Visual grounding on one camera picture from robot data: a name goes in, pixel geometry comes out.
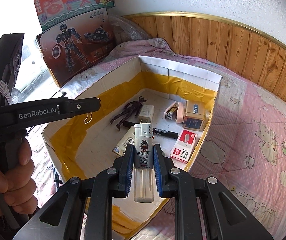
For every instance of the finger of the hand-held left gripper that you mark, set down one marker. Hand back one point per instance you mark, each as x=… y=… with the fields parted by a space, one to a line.
x=82 y=106
x=57 y=95

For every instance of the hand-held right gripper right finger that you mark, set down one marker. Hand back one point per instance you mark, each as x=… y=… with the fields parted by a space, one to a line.
x=158 y=171

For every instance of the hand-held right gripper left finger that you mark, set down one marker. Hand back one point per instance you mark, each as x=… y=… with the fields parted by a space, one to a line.
x=129 y=171

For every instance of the pink binder clip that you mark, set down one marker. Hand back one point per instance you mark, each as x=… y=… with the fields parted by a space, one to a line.
x=84 y=121

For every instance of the white clear lighter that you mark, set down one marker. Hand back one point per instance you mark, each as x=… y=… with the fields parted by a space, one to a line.
x=144 y=155

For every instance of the cream tissue packet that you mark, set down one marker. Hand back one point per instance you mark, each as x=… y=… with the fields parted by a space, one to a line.
x=124 y=142

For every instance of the red staples box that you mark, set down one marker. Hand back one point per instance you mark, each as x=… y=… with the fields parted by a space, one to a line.
x=184 y=145

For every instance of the black marker pen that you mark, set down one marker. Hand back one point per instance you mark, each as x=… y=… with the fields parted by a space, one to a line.
x=165 y=132

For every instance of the purple toy figure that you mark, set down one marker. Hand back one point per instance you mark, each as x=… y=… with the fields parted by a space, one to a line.
x=128 y=110

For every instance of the white charger plug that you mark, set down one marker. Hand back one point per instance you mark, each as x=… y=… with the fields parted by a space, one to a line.
x=146 y=112

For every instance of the pink stapler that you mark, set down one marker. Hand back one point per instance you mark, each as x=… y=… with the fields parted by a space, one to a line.
x=180 y=111

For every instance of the gold tin box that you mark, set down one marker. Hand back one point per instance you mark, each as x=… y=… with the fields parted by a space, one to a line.
x=194 y=110

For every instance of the white cardboard box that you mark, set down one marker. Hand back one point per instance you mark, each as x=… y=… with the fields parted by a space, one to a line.
x=158 y=87

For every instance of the person's left hand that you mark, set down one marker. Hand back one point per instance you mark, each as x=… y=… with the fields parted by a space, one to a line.
x=12 y=180

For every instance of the robot toy box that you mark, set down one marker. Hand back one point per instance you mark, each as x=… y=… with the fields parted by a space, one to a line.
x=77 y=47

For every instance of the bubble wrap sheet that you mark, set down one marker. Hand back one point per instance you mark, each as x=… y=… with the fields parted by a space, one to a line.
x=128 y=30

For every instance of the washing machine toy box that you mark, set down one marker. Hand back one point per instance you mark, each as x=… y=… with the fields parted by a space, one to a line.
x=70 y=2

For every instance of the pink printed blanket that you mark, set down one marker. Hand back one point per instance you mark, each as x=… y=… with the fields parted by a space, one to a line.
x=258 y=130

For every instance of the wooden headboard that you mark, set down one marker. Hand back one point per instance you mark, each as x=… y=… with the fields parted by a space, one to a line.
x=233 y=42

